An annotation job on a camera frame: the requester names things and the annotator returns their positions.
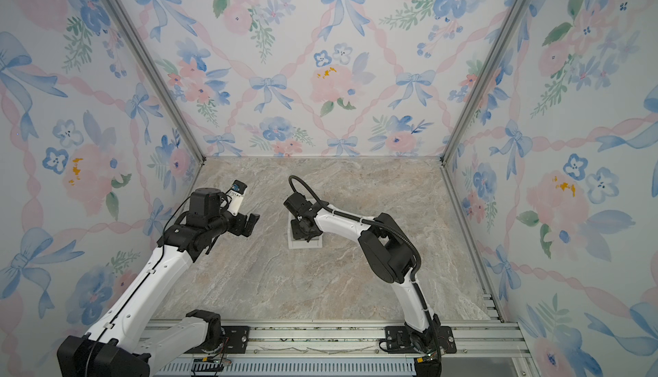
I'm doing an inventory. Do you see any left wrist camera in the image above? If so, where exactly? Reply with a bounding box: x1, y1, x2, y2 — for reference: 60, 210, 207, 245
226, 180, 248, 216

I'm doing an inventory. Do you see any left aluminium corner post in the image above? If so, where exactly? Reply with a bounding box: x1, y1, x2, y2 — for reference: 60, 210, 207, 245
102, 0, 206, 165

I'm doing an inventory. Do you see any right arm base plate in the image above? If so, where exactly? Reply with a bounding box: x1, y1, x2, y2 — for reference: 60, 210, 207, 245
384, 325, 458, 356

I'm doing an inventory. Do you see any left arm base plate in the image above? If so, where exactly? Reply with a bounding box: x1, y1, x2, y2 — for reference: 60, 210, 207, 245
186, 326, 251, 355

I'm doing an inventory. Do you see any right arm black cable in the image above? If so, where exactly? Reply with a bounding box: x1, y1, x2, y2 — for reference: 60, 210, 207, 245
287, 175, 423, 283

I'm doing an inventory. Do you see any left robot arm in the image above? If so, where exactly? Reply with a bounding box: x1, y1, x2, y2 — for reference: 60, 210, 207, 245
57, 180, 259, 376

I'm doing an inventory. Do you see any aluminium corner post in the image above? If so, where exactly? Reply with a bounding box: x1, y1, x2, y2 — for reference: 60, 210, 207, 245
440, 0, 531, 168
102, 0, 206, 165

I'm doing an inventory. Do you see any right aluminium corner post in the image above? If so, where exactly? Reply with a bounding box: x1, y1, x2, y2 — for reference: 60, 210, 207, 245
440, 0, 531, 168

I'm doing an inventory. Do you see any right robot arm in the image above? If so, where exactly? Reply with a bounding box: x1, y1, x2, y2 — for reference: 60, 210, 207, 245
284, 192, 440, 355

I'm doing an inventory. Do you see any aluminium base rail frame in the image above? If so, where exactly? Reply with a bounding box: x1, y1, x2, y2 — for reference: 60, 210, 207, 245
159, 296, 540, 376

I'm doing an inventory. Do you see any white plastic bin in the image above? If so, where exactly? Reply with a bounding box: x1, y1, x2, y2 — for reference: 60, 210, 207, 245
287, 219, 323, 250

